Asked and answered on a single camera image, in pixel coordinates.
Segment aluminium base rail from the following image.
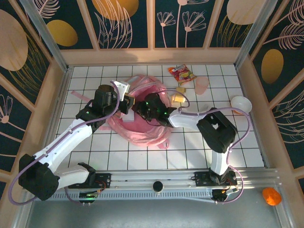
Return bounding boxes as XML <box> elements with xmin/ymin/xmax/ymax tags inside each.
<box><xmin>23</xmin><ymin>167</ymin><xmax>282</xmax><ymax>190</ymax></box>

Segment black round knob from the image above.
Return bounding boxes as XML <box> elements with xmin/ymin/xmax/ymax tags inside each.
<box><xmin>152</xmin><ymin>180</ymin><xmax>165</xmax><ymax>192</ymax></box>

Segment black controller board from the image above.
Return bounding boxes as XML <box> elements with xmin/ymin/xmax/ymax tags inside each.
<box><xmin>212</xmin><ymin>187</ymin><xmax>239</xmax><ymax>204</ymax></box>
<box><xmin>78</xmin><ymin>190</ymin><xmax>99</xmax><ymax>205</ymax></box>

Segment grey metal sheet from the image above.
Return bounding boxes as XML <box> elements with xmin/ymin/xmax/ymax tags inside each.
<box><xmin>22</xmin><ymin>199</ymin><xmax>289</xmax><ymax>228</ymax></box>

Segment wall panel single flower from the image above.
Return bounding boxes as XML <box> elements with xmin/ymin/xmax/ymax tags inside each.
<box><xmin>0</xmin><ymin>72</ymin><xmax>36</xmax><ymax>173</ymax></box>

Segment perforated metal cable tray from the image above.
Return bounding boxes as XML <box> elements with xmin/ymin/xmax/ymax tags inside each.
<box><xmin>33</xmin><ymin>190</ymin><xmax>216</xmax><ymax>202</ymax></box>

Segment large wall panel cream circle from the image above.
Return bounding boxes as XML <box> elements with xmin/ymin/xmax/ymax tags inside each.
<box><xmin>0</xmin><ymin>0</ymin><xmax>53</xmax><ymax>106</ymax></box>

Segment pink student backpack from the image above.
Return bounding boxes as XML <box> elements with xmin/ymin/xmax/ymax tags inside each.
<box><xmin>70</xmin><ymin>75</ymin><xmax>173</xmax><ymax>150</ymax></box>

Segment pink plastic cup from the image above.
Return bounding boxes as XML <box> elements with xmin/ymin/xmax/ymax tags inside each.
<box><xmin>194</xmin><ymin>76</ymin><xmax>210</xmax><ymax>95</ymax></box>

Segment wall panel orange circle leaves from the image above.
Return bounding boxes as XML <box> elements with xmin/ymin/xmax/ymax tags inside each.
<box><xmin>79</xmin><ymin>0</ymin><xmax>150</xmax><ymax>50</ymax></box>

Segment aluminium corner post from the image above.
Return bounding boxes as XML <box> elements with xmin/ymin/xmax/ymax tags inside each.
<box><xmin>18</xmin><ymin>0</ymin><xmax>71</xmax><ymax>72</ymax></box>
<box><xmin>234</xmin><ymin>0</ymin><xmax>285</xmax><ymax>68</ymax></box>

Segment wall panel with pink flowers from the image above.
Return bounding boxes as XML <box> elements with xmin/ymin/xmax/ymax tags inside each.
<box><xmin>153</xmin><ymin>0</ymin><xmax>218</xmax><ymax>49</ymax></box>

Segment white rectangular box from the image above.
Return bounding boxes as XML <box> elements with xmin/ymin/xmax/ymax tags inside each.
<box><xmin>122</xmin><ymin>111</ymin><xmax>135</xmax><ymax>123</ymax></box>

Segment red yellow snack bag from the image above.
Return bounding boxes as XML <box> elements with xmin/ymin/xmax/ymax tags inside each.
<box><xmin>167</xmin><ymin>66</ymin><xmax>198</xmax><ymax>86</ymax></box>

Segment wall panel pink fern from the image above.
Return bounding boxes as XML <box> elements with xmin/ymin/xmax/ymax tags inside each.
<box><xmin>270</xmin><ymin>79</ymin><xmax>304</xmax><ymax>171</ymax></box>

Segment white bowl with orange base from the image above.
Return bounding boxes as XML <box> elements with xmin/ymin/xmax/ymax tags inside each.
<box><xmin>230</xmin><ymin>95</ymin><xmax>252</xmax><ymax>114</ymax></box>

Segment wall panel cream circle gold lines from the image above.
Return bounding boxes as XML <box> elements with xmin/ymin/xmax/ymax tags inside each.
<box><xmin>208</xmin><ymin>0</ymin><xmax>258</xmax><ymax>48</ymax></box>

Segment cream yellow plastic jar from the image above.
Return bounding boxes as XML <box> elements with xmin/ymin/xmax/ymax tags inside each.
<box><xmin>170</xmin><ymin>92</ymin><xmax>186</xmax><ymax>104</ymax></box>

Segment aluminium floor rail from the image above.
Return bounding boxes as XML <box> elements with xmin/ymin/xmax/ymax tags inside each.
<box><xmin>35</xmin><ymin>66</ymin><xmax>73</xmax><ymax>173</ymax></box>

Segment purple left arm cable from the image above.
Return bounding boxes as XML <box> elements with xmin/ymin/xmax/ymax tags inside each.
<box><xmin>9</xmin><ymin>80</ymin><xmax>122</xmax><ymax>206</ymax></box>

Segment orange ball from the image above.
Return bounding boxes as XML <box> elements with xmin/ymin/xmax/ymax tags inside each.
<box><xmin>262</xmin><ymin>187</ymin><xmax>283</xmax><ymax>206</ymax></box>

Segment wall panel with yellow oval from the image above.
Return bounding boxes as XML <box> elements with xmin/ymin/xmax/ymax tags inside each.
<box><xmin>35</xmin><ymin>0</ymin><xmax>100</xmax><ymax>50</ymax></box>

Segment wall panel yellow oval fern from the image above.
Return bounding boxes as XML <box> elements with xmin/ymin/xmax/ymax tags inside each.
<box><xmin>248</xmin><ymin>0</ymin><xmax>304</xmax><ymax>104</ymax></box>

